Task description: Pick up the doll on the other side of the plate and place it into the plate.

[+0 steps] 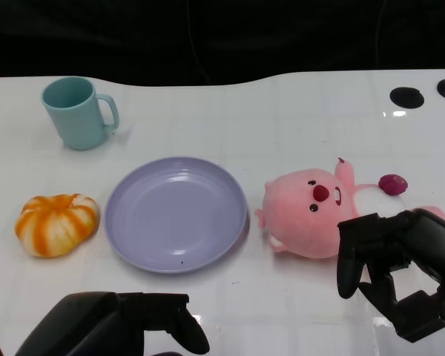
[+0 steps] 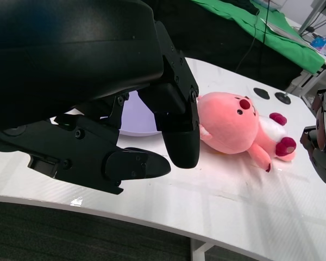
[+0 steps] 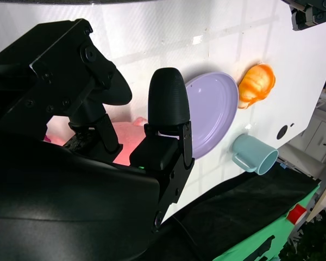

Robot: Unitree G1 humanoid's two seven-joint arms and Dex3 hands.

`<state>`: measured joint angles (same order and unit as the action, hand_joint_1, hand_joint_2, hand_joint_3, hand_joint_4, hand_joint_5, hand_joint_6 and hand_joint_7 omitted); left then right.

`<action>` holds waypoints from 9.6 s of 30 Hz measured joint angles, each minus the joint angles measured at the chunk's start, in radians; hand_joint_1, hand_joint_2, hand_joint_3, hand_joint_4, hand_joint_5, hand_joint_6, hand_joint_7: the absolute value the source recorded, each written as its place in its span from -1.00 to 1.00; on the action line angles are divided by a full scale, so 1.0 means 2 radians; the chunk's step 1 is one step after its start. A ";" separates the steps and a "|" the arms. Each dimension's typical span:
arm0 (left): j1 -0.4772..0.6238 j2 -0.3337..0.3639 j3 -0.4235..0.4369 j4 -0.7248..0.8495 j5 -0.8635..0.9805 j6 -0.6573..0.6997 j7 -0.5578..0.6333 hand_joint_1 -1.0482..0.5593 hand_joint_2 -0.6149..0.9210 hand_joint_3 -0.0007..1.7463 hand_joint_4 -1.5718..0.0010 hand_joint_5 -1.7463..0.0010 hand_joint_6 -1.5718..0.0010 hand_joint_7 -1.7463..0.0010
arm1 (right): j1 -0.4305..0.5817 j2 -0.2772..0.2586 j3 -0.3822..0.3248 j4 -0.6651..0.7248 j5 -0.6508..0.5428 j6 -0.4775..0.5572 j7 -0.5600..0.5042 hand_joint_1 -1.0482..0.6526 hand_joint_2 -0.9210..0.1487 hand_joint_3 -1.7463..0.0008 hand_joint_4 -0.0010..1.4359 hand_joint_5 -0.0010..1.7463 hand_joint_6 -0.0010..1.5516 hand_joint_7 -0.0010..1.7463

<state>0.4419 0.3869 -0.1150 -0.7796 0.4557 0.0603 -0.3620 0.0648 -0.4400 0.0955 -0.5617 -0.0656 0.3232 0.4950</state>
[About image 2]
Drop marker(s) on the white table leg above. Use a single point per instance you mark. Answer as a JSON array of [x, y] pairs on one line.
[[198, 250]]

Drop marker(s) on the white paper sheet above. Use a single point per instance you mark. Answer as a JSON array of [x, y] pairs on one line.
[[284, 30]]

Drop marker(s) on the black round table grommet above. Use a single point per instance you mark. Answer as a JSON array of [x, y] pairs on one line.
[[261, 93]]

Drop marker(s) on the grey metal stand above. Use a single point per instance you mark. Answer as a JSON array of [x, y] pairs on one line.
[[307, 20]]

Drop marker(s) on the blue plastic bag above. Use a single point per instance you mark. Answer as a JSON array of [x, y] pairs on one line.
[[324, 46]]

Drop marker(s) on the green cloth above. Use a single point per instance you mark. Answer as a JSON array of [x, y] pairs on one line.
[[282, 46]]

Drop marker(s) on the white side desk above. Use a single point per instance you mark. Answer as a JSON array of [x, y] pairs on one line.
[[304, 81]]

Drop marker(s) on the lavender round plate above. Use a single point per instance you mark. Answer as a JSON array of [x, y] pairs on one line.
[[135, 114]]

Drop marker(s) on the pink plush doll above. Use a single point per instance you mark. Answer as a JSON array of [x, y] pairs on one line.
[[222, 122]]

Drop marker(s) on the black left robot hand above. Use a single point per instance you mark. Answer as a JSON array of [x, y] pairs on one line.
[[70, 68]]

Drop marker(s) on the black cloth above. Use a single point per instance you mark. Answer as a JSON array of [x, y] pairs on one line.
[[220, 35]]

